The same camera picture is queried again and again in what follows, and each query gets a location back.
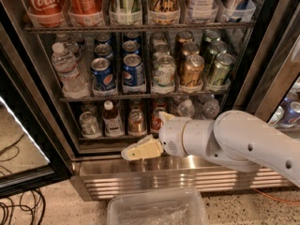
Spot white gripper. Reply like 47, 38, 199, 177
121, 112, 189, 161

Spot orange soda can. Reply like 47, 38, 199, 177
128, 109, 146, 136

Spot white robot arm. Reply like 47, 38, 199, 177
121, 110, 300, 187

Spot red soda can bottom shelf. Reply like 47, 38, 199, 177
150, 107, 165, 133

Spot water bottle bottom shelf left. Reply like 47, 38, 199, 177
176, 99, 195, 117

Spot water bottle shelf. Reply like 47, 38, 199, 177
52, 42, 90, 98
176, 99, 195, 117
200, 99, 220, 120

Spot front right Pepsi can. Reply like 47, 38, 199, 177
122, 53, 146, 93

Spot water bottle bottom shelf right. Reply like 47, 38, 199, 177
200, 99, 220, 120

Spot white green 7up can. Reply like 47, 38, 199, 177
152, 54, 175, 94

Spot gold can middle shelf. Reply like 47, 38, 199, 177
180, 54, 204, 88

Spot silver can bottom shelf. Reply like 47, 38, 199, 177
80, 112, 102, 139

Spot front left Pepsi can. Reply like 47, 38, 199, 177
91, 57, 117, 96

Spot green can middle shelf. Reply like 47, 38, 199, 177
205, 52, 234, 91

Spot water bottle middle shelf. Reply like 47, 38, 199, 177
52, 42, 90, 98

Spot gold LaCroix can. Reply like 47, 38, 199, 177
148, 0, 179, 24

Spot open fridge glass door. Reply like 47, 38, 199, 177
0, 3, 74, 199

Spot white bottle top shelf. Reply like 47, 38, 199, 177
186, 0, 216, 23

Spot green striped can top shelf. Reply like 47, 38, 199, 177
109, 0, 142, 25

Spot Pepsi can behind right door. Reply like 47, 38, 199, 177
279, 101, 300, 128

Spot red orange can top shelf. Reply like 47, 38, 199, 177
68, 0, 103, 27

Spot red Coca-Cola can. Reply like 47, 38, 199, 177
27, 0, 65, 27

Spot brown juice bottle white cap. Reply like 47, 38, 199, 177
103, 100, 124, 137

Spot clear plastic bin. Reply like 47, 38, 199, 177
107, 187, 209, 225

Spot orange cable on floor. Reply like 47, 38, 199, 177
253, 188, 300, 205

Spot black cables on floor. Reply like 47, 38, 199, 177
0, 187, 47, 225

